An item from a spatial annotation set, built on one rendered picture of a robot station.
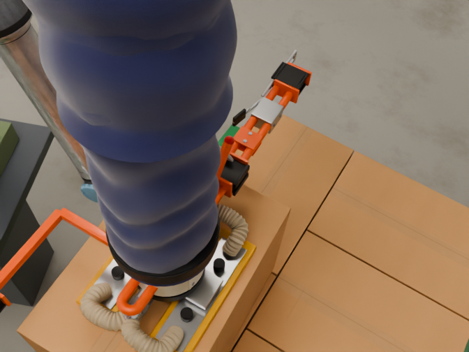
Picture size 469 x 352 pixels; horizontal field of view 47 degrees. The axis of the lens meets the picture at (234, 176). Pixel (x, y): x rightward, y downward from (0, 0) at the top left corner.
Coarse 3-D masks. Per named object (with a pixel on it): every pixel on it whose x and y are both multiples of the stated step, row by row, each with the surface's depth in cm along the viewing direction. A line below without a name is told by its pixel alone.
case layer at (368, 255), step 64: (256, 128) 205; (320, 192) 191; (384, 192) 192; (320, 256) 177; (384, 256) 178; (448, 256) 180; (256, 320) 165; (320, 320) 166; (384, 320) 167; (448, 320) 168
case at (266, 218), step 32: (256, 192) 142; (224, 224) 137; (256, 224) 137; (96, 256) 130; (256, 256) 132; (64, 288) 125; (256, 288) 152; (32, 320) 121; (64, 320) 121; (224, 320) 123
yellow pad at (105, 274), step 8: (112, 256) 128; (104, 264) 127; (112, 264) 127; (104, 272) 126; (112, 272) 123; (120, 272) 123; (96, 280) 125; (104, 280) 125; (112, 280) 125; (120, 280) 125; (128, 280) 125; (88, 288) 124; (112, 288) 124; (120, 288) 124; (136, 288) 126; (80, 296) 123; (112, 296) 123; (80, 304) 122; (104, 304) 122; (112, 304) 122
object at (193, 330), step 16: (224, 240) 132; (224, 256) 129; (240, 256) 130; (224, 272) 127; (240, 272) 128; (224, 288) 126; (176, 304) 123; (192, 304) 123; (160, 320) 121; (176, 320) 120; (192, 320) 121; (208, 320) 121; (160, 336) 118; (192, 336) 119
